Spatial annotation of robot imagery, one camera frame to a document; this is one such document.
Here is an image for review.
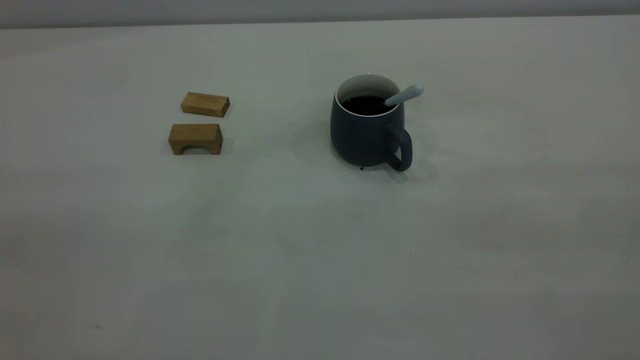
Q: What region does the dark grey ceramic mug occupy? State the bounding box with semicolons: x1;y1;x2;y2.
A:
329;74;413;173

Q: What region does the spoon with pale blue handle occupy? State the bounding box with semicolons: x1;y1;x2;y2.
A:
383;84;425;108

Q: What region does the dark coffee liquid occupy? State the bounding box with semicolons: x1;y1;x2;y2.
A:
341;95;393;116

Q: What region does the arched wooden block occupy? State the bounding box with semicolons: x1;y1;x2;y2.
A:
168;123;223;155

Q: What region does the rectangular wooden block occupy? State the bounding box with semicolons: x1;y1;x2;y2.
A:
180;91;231;118

